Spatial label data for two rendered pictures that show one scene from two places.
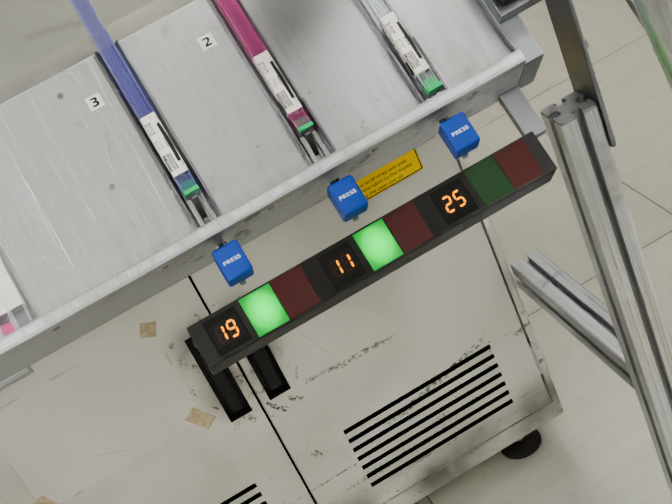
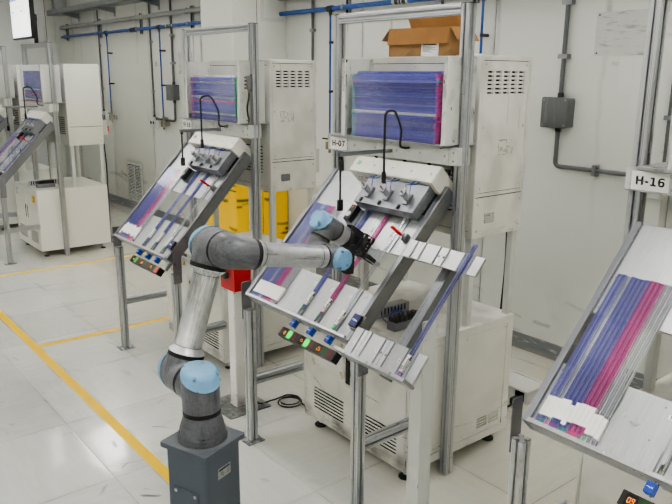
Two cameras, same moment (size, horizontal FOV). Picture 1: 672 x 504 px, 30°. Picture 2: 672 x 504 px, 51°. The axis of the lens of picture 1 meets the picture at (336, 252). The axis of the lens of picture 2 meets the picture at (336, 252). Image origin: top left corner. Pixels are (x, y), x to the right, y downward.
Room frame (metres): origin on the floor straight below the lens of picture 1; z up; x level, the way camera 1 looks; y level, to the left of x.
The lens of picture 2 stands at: (-0.28, -2.25, 1.64)
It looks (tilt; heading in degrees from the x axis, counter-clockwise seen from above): 14 degrees down; 60
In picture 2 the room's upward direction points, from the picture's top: straight up
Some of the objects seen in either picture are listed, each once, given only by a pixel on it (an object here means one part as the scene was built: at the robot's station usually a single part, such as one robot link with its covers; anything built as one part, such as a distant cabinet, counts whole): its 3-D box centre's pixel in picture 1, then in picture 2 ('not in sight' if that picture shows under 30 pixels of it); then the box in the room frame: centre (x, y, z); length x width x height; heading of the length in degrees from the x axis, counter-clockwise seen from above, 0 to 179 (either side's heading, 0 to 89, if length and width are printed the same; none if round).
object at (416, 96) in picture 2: not in sight; (402, 105); (1.43, 0.13, 1.52); 0.51 x 0.13 x 0.27; 99
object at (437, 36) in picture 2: not in sight; (436, 33); (1.71, 0.28, 1.82); 0.68 x 0.30 x 0.20; 99
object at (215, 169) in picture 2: not in sight; (213, 246); (1.15, 1.60, 0.66); 1.01 x 0.73 x 1.31; 9
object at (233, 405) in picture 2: not in sight; (236, 333); (0.98, 0.85, 0.39); 0.24 x 0.24 x 0.78; 9
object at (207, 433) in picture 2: not in sight; (202, 422); (0.37, -0.34, 0.60); 0.15 x 0.15 x 0.10
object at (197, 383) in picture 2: not in sight; (199, 386); (0.37, -0.33, 0.72); 0.13 x 0.12 x 0.14; 97
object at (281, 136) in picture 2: not in sight; (241, 193); (1.35, 1.64, 0.95); 1.35 x 0.82 x 1.90; 9
